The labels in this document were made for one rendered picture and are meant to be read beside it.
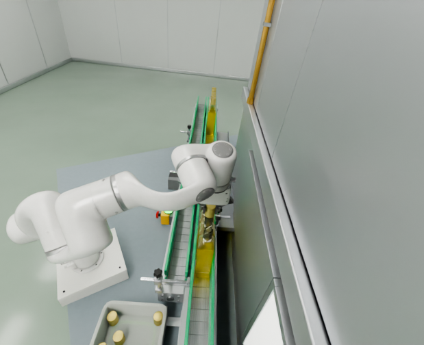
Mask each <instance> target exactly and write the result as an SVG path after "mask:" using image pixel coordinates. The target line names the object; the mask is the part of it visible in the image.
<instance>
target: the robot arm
mask: <svg viewBox="0 0 424 345"><path fill-rule="evenodd" d="M236 158H237V152H236V149H235V147H234V146H233V145H232V144H230V143H229V142H226V141H222V140H219V141H216V142H213V143H212V144H183V145H181V146H178V147H177V148H175V149H174V150H173V152H172V155H171V159H172V162H173V165H174V167H175V169H176V172H177V174H178V177H179V180H180V181H181V183H182V186H183V188H182V189H180V190H177V191H174V192H157V191H155V190H152V189H150V188H148V187H147V186H145V185H143V184H142V183H141V182H140V181H139V180H138V179H137V178H136V177H135V175H133V174H132V173H131V172H129V171H123V172H120V173H117V174H115V175H112V176H109V177H106V178H104V179H100V180H98V181H94V182H92V183H88V184H86V185H83V186H80V187H78V188H74V189H72V190H69V191H66V192H64V193H62V194H60V193H59V192H55V191H49V190H45V191H42V192H37V193H35V194H32V195H30V196H29V197H27V198H26V199H24V200H23V201H22V202H21V203H20V204H19V205H18V207H17V208H16V211H15V214H13V215H11V216H10V218H9V219H8V222H7V225H6V231H7V235H8V237H9V238H10V239H11V241H13V242H14V243H16V244H26V243H29V242H34V241H36V240H40V242H41V244H42V247H43V249H44V251H45V255H46V257H47V259H48V261H50V262H51V263H53V264H61V265H64V264H67V263H69V262H70V263H69V264H67V265H65V266H64V268H68V267H70V266H71V268H72V269H73V271H74V272H76V273H79V274H84V273H87V272H91V271H93V270H94V269H95V268H97V267H98V266H99V265H100V264H101V262H102V261H103V258H104V252H103V250H104V249H105V248H107V247H108V246H109V245H111V243H112V241H113V235H112V232H111V230H110V227H109V224H108V222H107V218H109V217H111V216H115V215H117V214H119V213H122V212H125V211H127V210H129V209H132V208H135V207H140V206H141V207H147V208H149V209H154V210H158V211H164V212H171V211H177V210H181V209H185V208H187V207H190V206H192V205H195V204H197V203H198V204H200V206H201V210H203V214H204V213H205V207H206V204H207V205H216V209H215V214H216V215H217V213H218V212H219V211H220V209H221V208H222V207H223V206H226V205H227V204H232V203H234V200H233V198H232V197H231V196H230V194H231V188H232V182H235V181H236V178H235V177H232V173H233V169H234V166H235V163H236Z"/></svg>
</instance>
